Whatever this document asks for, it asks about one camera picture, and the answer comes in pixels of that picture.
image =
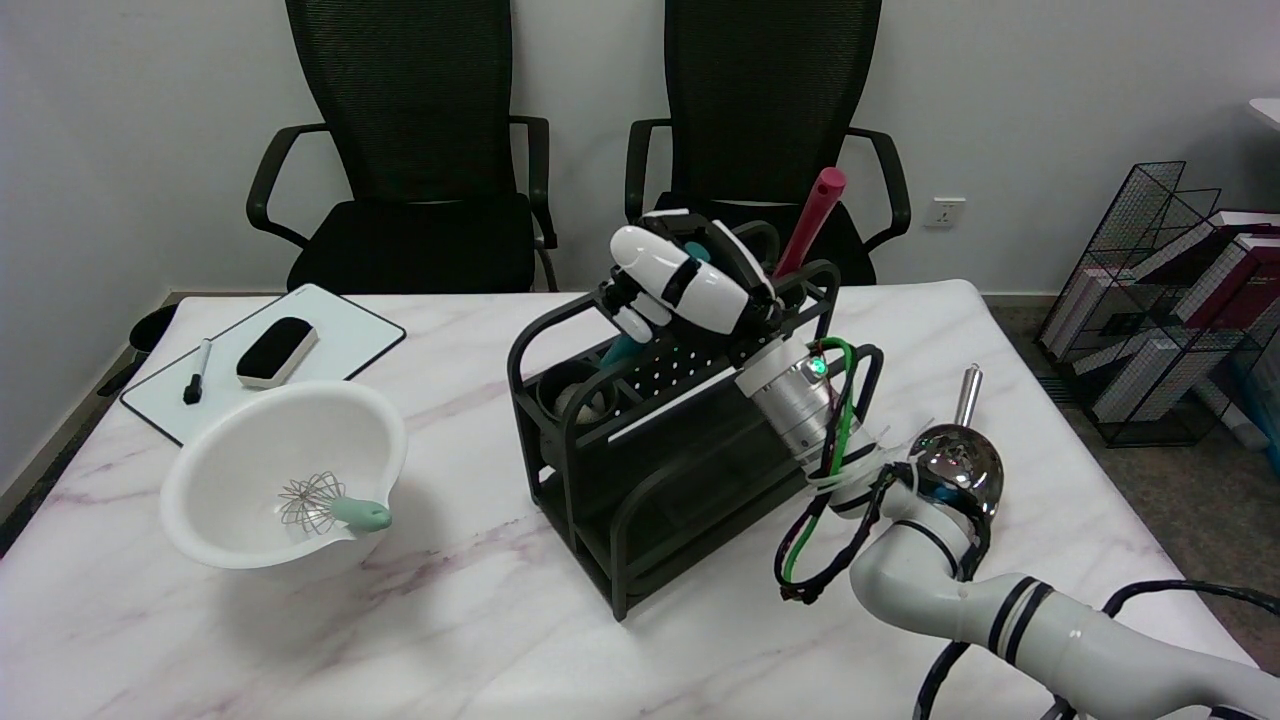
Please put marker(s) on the black mesh office chair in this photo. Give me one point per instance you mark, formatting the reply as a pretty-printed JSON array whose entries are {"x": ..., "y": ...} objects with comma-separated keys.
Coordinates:
[
  {"x": 410, "y": 100},
  {"x": 770, "y": 80}
]

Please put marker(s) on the black two-tier dish rack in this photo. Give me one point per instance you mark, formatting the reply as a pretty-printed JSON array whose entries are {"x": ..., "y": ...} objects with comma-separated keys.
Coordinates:
[{"x": 670, "y": 375}]

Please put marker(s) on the black round floor object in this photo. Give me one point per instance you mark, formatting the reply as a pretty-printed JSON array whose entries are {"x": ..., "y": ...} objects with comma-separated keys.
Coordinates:
[{"x": 150, "y": 328}]

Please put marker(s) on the black white board eraser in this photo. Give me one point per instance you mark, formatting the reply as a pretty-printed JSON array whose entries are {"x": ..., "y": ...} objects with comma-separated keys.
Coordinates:
[{"x": 275, "y": 345}]

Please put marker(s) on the shiny metal scoop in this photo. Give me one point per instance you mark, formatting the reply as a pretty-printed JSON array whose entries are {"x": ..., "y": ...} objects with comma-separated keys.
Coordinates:
[{"x": 960, "y": 465}]

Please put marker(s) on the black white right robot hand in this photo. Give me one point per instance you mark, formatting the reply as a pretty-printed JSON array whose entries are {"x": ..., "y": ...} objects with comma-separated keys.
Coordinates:
[{"x": 700, "y": 280}]

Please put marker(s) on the small white whiteboard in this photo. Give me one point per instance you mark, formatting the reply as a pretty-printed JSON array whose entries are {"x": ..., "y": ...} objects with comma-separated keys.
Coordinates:
[{"x": 340, "y": 335}]

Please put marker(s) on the dark red book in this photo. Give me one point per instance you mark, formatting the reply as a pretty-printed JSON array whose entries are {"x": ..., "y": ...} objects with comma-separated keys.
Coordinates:
[{"x": 1245, "y": 270}]

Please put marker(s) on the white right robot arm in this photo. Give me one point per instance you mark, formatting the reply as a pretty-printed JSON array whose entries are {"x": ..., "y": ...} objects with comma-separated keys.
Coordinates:
[{"x": 900, "y": 580}]

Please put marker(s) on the white plastic mixing bowl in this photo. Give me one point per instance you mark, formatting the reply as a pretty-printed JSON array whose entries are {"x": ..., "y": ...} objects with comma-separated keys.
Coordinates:
[{"x": 250, "y": 440}]

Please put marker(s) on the white table corner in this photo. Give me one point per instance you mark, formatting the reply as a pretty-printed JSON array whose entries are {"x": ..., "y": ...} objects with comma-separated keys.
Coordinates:
[{"x": 1268, "y": 112}]

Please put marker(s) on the white book stack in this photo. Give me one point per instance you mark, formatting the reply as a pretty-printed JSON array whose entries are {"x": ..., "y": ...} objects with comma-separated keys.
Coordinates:
[{"x": 1150, "y": 365}]

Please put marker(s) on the black whiteboard marker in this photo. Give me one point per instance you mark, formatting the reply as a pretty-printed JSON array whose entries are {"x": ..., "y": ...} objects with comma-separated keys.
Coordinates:
[{"x": 197, "y": 375}]

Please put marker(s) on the black round utensil cup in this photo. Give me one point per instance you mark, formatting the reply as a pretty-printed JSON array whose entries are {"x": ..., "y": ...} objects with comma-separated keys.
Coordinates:
[{"x": 558, "y": 385}]

